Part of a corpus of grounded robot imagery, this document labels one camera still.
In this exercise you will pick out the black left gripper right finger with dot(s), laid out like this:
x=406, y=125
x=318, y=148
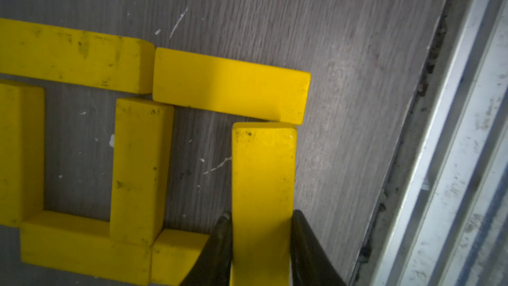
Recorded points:
x=309, y=263

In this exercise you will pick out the yellow block top bar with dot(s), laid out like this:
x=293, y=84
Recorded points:
x=22, y=151

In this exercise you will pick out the yellow block bar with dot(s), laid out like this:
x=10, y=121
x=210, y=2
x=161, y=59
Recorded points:
x=142, y=150
x=22, y=151

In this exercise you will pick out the yellow block vertical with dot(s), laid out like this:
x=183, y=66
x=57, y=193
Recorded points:
x=77, y=57
x=83, y=245
x=175, y=252

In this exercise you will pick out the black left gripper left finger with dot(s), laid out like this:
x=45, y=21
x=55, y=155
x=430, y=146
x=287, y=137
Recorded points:
x=213, y=265

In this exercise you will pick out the yellow block spare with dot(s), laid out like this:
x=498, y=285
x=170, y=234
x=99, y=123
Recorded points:
x=228, y=86
x=263, y=181

